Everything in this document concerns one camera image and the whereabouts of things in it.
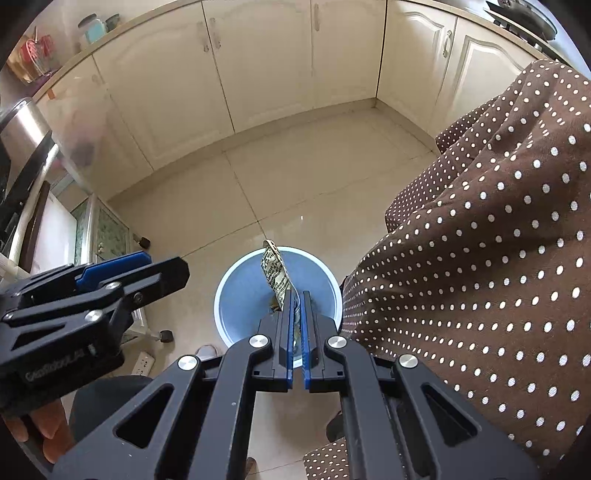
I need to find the brown polka dot tablecloth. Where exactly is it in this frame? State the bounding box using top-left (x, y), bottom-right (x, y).
top-left (304, 60), bottom-right (590, 479)

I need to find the person's left hand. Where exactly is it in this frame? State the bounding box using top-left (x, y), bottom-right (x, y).
top-left (2, 400), bottom-right (75, 464)

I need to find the red utensil rack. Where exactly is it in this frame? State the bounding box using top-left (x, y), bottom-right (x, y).
top-left (7, 27), bottom-right (60, 85)

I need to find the steel rice cooker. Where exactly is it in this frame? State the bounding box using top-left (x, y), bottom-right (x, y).
top-left (1, 97), bottom-right (50, 161)

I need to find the clear jar with lid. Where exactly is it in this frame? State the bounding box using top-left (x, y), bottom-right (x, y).
top-left (77, 13), bottom-right (107, 48)

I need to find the light blue trash bin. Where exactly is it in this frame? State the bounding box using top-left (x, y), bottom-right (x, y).
top-left (212, 245), bottom-right (346, 369)

